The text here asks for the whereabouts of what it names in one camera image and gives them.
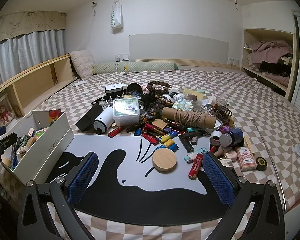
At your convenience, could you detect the wooden side shelf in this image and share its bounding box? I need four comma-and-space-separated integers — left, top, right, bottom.
0, 54, 76, 116

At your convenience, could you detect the small black white box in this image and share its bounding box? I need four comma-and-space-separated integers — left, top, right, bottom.
105, 83, 123, 95

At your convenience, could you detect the black square box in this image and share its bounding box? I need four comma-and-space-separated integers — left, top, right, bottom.
76, 103, 103, 132

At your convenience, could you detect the white shoe box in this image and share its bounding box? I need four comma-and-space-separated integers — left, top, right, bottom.
4, 111, 74, 185

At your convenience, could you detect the red lighter by speaker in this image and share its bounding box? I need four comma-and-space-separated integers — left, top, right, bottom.
108, 126, 126, 138

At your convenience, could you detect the white cylindrical speaker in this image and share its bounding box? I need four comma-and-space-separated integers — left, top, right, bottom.
93, 106, 114, 134

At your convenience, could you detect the pile of clothes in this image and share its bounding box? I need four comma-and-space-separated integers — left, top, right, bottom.
247, 40, 293, 87

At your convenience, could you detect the black lighter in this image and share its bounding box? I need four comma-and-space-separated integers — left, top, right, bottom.
179, 135, 194, 153

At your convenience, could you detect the hanging white paper bag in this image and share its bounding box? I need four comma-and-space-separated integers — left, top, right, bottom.
110, 0, 123, 29

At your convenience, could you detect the clear plastic storage box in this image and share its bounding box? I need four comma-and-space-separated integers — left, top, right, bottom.
113, 98, 140, 126

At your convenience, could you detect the dark blue round jar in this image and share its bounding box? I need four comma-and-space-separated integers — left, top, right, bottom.
219, 128, 244, 147

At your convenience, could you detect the round wooden coaster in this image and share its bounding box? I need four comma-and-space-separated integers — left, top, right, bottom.
152, 148, 177, 172

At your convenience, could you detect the pink card box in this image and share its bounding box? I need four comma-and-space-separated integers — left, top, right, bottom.
236, 147, 257, 172

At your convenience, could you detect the teal white lighter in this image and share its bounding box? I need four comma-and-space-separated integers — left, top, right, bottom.
184, 147, 207, 164

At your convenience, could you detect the blue yellow lighter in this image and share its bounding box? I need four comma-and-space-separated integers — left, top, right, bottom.
159, 131, 178, 144

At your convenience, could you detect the dark blue lighter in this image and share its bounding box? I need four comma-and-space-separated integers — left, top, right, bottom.
153, 144, 179, 153

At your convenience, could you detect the black tape roll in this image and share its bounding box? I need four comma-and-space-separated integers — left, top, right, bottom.
255, 157, 268, 171

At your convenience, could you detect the grey curtain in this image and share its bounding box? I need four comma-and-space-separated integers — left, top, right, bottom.
0, 30, 65, 85

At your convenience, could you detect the fluffy white pillow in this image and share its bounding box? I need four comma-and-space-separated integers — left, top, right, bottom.
70, 49, 95, 80

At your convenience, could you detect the green bolster pillow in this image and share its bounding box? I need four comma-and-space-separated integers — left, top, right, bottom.
93, 61, 178, 75

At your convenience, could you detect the long red lighter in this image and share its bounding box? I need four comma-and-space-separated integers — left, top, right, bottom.
188, 153, 204, 180

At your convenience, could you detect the red yellow card box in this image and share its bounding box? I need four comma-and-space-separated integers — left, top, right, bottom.
49, 109, 62, 126

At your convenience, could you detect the cardboard tube with twine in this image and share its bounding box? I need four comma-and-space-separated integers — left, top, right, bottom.
161, 107, 216, 129

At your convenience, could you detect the red dress doll case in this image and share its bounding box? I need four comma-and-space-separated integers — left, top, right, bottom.
0, 94, 15, 126

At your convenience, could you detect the open wardrobe shelf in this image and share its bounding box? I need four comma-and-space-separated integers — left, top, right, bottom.
242, 28, 300, 101

